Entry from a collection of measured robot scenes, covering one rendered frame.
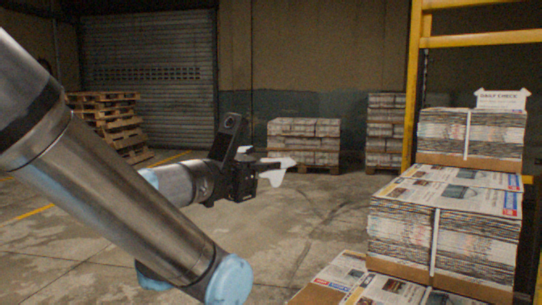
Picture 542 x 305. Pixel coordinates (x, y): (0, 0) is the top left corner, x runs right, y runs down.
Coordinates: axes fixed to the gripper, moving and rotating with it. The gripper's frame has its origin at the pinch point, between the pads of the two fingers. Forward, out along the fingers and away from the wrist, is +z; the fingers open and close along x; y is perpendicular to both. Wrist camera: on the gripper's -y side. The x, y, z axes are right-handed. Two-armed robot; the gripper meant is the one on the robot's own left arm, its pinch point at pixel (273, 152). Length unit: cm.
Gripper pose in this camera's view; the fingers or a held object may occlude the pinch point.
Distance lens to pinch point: 79.4
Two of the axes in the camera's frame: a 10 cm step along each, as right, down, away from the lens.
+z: 6.3, -1.4, 7.6
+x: 7.7, 2.5, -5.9
